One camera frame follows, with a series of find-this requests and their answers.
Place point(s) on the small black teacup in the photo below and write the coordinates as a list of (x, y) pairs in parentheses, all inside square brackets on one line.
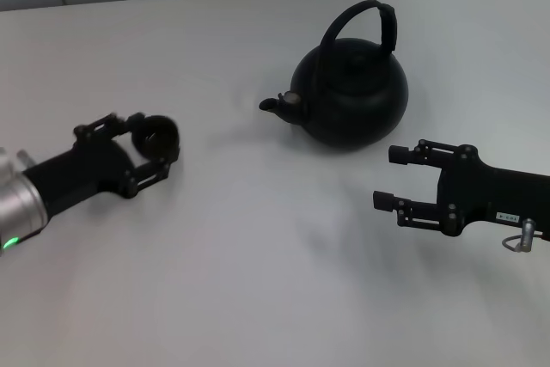
[(159, 139)]

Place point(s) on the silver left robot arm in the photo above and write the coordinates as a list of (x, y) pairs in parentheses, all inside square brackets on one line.
[(19, 208)]

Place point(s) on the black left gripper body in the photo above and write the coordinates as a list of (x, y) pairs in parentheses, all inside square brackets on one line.
[(81, 173)]

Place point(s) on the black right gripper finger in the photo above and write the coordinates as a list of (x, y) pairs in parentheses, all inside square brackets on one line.
[(423, 214), (421, 154)]

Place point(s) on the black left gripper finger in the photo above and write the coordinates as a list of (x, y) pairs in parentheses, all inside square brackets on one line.
[(148, 178), (101, 126)]

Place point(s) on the black cast iron teapot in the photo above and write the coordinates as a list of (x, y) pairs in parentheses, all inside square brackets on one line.
[(356, 100)]

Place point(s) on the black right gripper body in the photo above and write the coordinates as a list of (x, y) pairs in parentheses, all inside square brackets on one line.
[(494, 195)]

